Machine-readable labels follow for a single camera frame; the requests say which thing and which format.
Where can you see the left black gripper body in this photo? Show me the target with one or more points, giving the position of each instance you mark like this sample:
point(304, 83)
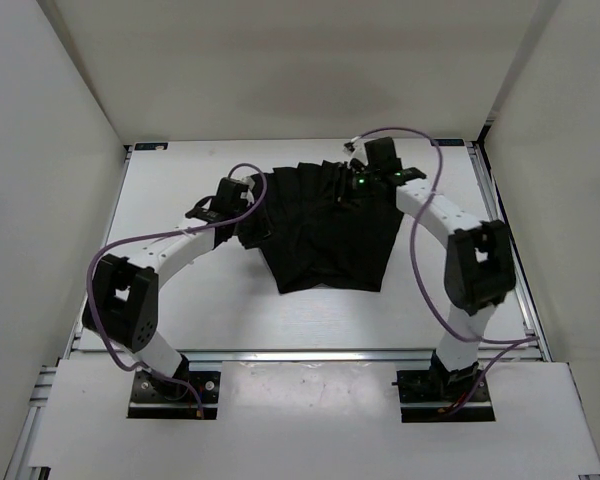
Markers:
point(254, 228)

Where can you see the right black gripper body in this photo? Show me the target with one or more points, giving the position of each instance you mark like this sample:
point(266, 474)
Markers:
point(355, 187)

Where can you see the black pleated skirt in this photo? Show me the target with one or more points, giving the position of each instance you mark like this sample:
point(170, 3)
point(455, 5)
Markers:
point(320, 242)

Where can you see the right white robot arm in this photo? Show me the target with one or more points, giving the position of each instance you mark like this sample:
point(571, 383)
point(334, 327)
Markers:
point(478, 270)

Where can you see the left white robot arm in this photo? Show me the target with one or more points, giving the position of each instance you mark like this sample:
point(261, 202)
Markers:
point(124, 280)

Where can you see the blue label left corner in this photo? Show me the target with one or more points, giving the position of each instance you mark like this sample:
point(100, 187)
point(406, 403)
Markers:
point(151, 146)

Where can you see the white front cover board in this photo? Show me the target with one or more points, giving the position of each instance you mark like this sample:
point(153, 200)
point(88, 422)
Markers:
point(325, 421)

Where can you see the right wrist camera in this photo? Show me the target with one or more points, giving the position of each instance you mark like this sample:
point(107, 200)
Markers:
point(375, 156)

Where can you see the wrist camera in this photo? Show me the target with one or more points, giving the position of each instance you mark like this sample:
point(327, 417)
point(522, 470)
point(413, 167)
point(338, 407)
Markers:
point(231, 197)
point(375, 156)

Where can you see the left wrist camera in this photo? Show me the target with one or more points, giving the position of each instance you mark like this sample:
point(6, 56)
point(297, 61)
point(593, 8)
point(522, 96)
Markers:
point(231, 197)

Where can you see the aluminium frame rail right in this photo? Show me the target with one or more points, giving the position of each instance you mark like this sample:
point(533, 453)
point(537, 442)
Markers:
point(495, 208)

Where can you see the aluminium frame rail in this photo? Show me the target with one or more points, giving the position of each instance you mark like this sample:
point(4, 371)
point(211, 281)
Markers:
point(495, 208)
point(311, 356)

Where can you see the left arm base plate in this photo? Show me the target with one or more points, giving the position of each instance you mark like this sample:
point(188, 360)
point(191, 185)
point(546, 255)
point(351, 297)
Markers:
point(149, 399)

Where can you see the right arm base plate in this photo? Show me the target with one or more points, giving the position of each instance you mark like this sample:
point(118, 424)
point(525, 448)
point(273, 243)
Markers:
point(424, 399)

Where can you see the aluminium frame rail front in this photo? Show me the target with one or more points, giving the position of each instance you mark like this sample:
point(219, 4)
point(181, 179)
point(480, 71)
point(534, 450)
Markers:
point(311, 356)

